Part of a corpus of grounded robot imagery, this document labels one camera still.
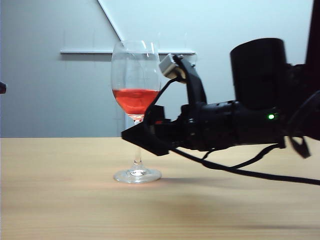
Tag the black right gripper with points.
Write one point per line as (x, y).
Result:
(212, 125)

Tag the red liquid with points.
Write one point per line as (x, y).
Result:
(132, 100)

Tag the clear stemmed wine glass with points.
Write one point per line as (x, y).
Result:
(132, 70)

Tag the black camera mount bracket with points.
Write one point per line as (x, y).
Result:
(196, 85)

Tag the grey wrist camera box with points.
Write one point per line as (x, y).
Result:
(171, 67)

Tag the white horizontal wall rail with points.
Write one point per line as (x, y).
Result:
(87, 52)

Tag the white diagonal wall rail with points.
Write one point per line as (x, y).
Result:
(110, 20)

